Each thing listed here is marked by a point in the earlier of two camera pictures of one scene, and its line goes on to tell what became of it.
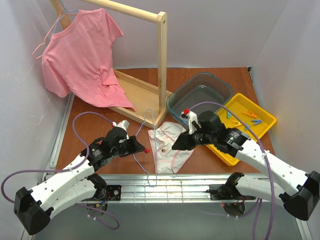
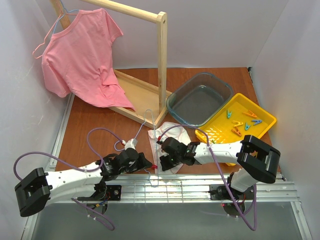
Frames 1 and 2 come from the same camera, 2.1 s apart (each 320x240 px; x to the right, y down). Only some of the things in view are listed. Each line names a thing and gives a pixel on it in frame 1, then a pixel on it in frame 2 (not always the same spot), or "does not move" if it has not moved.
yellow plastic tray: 241,112 does not move
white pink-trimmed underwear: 166,159 does not move
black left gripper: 130,146 -> 139,162
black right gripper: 192,138 -> 167,155
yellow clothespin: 235,123 does not move
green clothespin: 248,126 does not move
